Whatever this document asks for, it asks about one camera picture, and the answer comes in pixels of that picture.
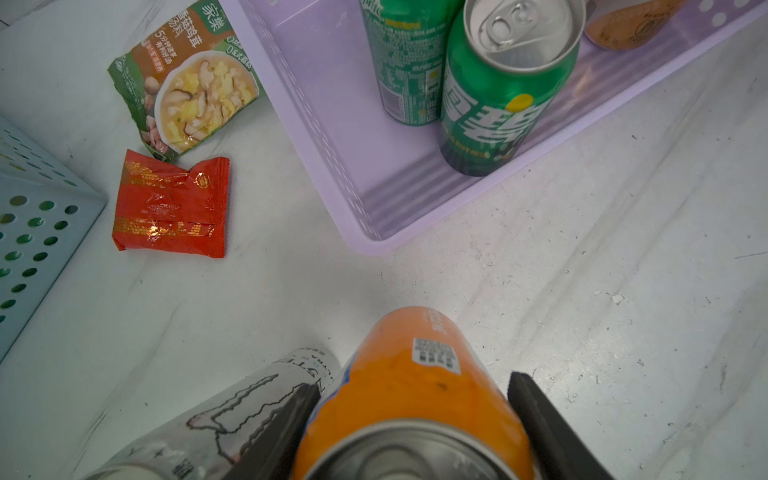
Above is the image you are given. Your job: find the purple plastic basket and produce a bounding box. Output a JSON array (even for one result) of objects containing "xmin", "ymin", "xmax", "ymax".
[{"xmin": 223, "ymin": 1, "xmax": 767, "ymax": 255}]

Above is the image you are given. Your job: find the orange can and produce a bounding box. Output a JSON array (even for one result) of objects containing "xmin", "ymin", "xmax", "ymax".
[
  {"xmin": 292, "ymin": 307, "xmax": 539, "ymax": 479},
  {"xmin": 585, "ymin": 0, "xmax": 687, "ymax": 50}
]

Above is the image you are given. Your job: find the red snack packet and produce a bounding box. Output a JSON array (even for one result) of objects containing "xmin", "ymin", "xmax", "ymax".
[{"xmin": 112, "ymin": 150, "xmax": 231, "ymax": 259}]

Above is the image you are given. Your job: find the green soup mix packet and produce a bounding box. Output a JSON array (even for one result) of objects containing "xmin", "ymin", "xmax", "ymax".
[{"xmin": 108, "ymin": 1, "xmax": 264, "ymax": 163}]

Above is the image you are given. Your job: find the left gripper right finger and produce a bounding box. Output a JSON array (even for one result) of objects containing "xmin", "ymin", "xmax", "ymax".
[{"xmin": 507, "ymin": 372, "xmax": 614, "ymax": 480}]

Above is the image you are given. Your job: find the green Sprite can front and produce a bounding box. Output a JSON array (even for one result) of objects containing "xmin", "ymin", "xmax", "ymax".
[{"xmin": 438, "ymin": 0, "xmax": 586, "ymax": 177}]

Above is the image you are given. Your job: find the green sprite can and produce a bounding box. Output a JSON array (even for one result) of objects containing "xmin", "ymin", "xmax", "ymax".
[
  {"xmin": 438, "ymin": 0, "xmax": 586, "ymax": 177},
  {"xmin": 359, "ymin": 0, "xmax": 464, "ymax": 126}
]

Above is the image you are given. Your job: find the green Sprite can rear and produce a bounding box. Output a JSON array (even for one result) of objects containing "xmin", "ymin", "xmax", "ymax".
[{"xmin": 359, "ymin": 0, "xmax": 464, "ymax": 126}]

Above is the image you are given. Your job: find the blue plastic basket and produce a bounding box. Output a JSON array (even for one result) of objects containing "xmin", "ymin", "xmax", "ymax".
[{"xmin": 0, "ymin": 118, "xmax": 107, "ymax": 357}]

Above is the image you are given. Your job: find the silver white drink can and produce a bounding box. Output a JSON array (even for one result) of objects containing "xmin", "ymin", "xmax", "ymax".
[{"xmin": 86, "ymin": 346, "xmax": 340, "ymax": 479}]

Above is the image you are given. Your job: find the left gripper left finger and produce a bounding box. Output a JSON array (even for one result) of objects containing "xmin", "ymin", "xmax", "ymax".
[{"xmin": 223, "ymin": 384, "xmax": 321, "ymax": 480}]

